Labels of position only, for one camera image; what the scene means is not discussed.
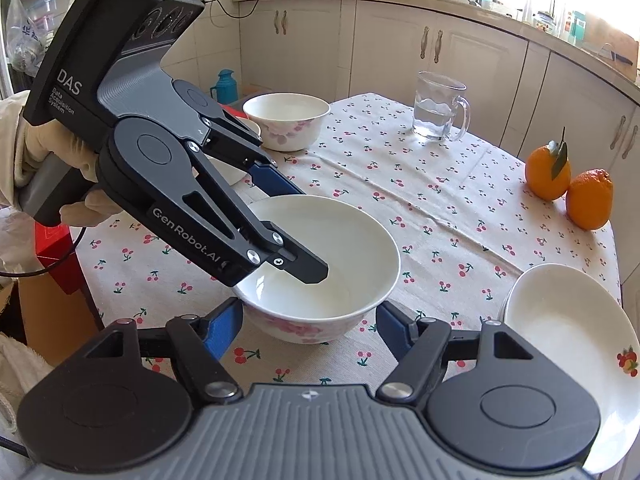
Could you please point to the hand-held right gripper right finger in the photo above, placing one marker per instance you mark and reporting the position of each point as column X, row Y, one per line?
column 392, row 330

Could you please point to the cherry print tablecloth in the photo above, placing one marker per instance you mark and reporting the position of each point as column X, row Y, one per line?
column 450, row 230

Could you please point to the white bowl pink flowers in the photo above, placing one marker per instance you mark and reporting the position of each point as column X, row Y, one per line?
column 285, row 110
column 350, row 260
column 227, row 172

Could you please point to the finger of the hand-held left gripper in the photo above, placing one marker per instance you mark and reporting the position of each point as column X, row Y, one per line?
column 295, row 262
column 272, row 180

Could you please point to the glass mug with water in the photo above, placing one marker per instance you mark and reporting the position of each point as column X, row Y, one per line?
column 435, row 120

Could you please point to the red cardboard box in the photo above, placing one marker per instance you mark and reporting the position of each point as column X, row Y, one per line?
column 55, row 250

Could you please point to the kitchen countertop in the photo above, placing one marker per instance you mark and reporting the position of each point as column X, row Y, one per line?
column 450, row 7

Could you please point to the teal thermos bottle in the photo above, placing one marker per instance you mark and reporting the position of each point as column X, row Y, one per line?
column 227, row 90

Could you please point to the orange with leaf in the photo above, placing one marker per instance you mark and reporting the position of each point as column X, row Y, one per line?
column 545, row 180

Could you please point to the person's left hand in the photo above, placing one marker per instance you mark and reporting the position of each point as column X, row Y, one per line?
column 55, row 137

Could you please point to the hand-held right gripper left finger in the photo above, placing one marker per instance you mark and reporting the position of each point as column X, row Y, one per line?
column 225, row 330

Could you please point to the white kitchen cabinets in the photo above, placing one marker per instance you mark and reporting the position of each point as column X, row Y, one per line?
column 380, row 45

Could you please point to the wooden cutting board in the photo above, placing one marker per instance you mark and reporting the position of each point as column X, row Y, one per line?
column 607, row 30

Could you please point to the brown cardboard box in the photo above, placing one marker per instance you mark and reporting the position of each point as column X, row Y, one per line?
column 55, row 320

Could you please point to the orange without leaf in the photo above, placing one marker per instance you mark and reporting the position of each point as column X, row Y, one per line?
column 590, row 205

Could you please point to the clear plastic bag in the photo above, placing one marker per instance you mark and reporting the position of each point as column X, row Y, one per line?
column 30, row 25

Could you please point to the white knit clothing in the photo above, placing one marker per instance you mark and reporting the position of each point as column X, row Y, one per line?
column 20, row 385

